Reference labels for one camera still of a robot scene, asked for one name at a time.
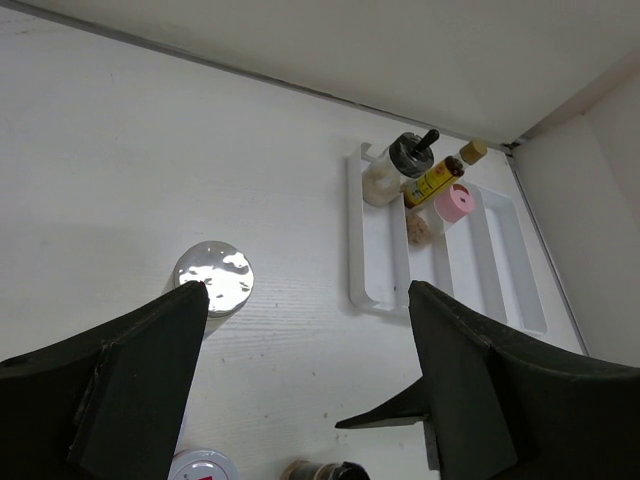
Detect silver lid blue label jar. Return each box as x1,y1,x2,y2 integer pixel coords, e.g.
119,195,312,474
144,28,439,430
162,240,254,340

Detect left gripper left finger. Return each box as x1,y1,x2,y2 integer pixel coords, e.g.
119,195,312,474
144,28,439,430
1,281,209,479

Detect yellow label small bottle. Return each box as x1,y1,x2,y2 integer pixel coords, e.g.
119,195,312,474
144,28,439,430
402,139,488,210

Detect pink lid spice jar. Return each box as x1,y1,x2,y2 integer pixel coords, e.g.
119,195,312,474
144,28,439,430
406,184,476,247

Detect white compartment tray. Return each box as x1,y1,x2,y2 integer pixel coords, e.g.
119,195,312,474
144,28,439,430
346,143,547,336

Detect black knob lid jar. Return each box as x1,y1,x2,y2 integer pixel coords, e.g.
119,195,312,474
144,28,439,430
362,129,440,208

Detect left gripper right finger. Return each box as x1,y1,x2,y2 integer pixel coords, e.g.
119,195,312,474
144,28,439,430
339,281,639,479

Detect black lid pepper jar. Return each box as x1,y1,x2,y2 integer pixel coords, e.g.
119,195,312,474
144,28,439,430
280,460,370,480

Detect rear red label lid jar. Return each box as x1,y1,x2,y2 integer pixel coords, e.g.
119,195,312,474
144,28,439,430
168,449,240,480

